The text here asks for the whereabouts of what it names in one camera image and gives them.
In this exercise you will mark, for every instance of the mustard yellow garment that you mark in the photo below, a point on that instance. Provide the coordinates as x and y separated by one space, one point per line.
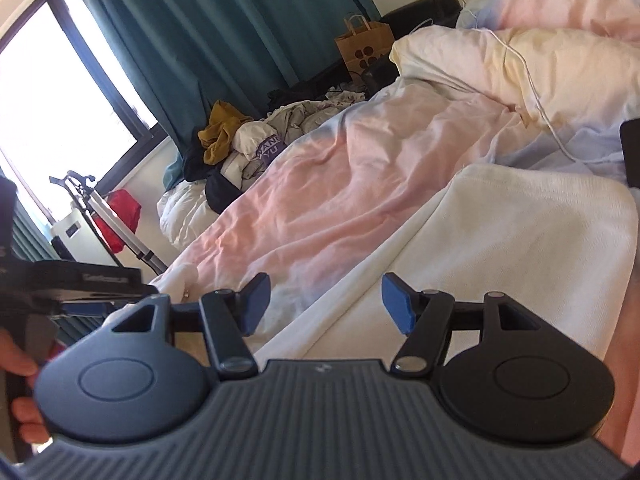
216 138

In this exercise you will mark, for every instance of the cream yellow pillow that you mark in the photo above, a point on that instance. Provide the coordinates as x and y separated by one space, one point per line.
559 78

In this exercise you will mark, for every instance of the white purple print garment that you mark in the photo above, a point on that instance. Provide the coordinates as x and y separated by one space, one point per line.
258 140

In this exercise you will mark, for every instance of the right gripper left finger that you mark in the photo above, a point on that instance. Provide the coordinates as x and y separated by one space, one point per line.
153 368

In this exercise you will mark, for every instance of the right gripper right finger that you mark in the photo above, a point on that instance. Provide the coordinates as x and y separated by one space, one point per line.
496 367

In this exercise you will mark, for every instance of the black window frame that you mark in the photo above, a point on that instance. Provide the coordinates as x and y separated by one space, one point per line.
147 132

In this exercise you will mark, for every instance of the pastel tie-dye duvet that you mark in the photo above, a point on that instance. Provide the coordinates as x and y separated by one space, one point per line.
337 194

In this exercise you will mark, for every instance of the black garment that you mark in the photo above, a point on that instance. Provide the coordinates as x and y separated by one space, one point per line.
220 192

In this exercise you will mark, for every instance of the white appliance box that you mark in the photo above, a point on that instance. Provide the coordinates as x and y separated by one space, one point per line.
83 240

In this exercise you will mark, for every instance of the white puffy comforter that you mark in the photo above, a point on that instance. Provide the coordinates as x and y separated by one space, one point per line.
184 214

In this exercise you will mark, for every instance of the red cloth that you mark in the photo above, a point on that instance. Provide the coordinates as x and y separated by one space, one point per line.
127 209

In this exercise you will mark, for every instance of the grey crumpled clothes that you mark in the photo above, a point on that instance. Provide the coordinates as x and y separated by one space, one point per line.
297 119

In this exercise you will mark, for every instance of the brown paper bag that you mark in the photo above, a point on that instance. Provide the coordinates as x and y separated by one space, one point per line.
363 44

